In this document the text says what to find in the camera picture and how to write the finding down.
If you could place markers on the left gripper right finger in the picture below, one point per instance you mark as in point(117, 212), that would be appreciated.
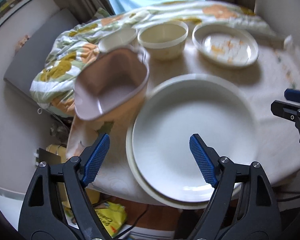
point(257, 213)

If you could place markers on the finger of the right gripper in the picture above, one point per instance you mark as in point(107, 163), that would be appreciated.
point(292, 95)
point(287, 111)

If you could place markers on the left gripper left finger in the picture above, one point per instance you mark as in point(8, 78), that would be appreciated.
point(42, 215)

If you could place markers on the duck pattern white plate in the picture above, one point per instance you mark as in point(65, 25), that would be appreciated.
point(225, 46)

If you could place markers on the cream ribbed bowl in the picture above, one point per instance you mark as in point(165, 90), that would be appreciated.
point(164, 41)

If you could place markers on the cream floral bedsheet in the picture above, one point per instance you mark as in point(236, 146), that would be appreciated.
point(275, 70)

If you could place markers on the yellow snack bag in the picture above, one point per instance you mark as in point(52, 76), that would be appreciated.
point(112, 216)

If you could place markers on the cream plate under white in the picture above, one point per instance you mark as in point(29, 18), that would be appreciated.
point(140, 179)

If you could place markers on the large white plate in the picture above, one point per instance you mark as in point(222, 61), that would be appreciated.
point(190, 137)

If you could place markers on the pink square bowl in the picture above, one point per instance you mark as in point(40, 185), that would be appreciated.
point(113, 84)

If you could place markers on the grey headboard cushion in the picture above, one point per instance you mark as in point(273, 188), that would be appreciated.
point(30, 58)

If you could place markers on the small white bowl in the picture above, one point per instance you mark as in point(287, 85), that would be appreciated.
point(119, 38)

